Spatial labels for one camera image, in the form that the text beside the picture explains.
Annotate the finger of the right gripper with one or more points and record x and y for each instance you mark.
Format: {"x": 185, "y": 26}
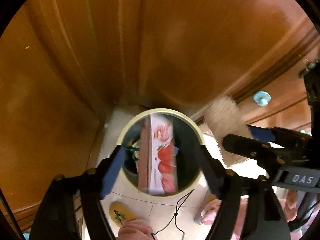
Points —
{"x": 286, "y": 138}
{"x": 266, "y": 156}

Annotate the blue cabinet knob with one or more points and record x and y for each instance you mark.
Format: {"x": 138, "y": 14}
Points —
{"x": 262, "y": 98}

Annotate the right hand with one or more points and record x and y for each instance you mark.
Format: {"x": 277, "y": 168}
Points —
{"x": 290, "y": 209}

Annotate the pink strawberry box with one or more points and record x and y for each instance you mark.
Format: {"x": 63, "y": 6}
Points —
{"x": 157, "y": 157}

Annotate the beige sponge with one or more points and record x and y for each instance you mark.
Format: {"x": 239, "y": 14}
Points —
{"x": 223, "y": 117}

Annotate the wooden cabinet door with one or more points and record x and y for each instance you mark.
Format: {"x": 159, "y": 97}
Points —
{"x": 66, "y": 65}

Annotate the round trash bin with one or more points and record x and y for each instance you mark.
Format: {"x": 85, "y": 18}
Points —
{"x": 187, "y": 141}

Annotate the left hand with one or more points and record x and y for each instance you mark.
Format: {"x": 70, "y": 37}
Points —
{"x": 137, "y": 229}

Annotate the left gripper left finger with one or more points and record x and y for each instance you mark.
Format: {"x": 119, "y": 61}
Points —
{"x": 55, "y": 218}

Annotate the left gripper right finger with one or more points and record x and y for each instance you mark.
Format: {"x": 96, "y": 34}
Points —
{"x": 264, "y": 217}

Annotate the pink slipper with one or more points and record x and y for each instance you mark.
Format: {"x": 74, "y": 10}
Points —
{"x": 208, "y": 214}

